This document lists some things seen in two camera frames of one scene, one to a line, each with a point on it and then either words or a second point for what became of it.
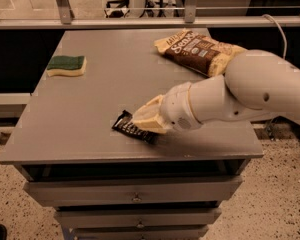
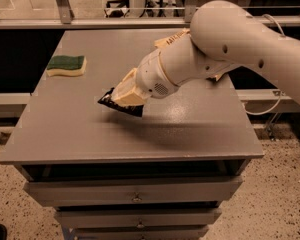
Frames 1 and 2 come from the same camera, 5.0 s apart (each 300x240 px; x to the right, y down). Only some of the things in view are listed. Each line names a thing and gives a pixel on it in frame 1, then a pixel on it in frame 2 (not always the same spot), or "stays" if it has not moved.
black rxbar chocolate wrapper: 126,124 to 106,100
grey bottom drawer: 143,232 stays
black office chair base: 122,2 stays
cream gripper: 176,106 to 152,74
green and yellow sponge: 66,65 stays
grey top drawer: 51,193 stays
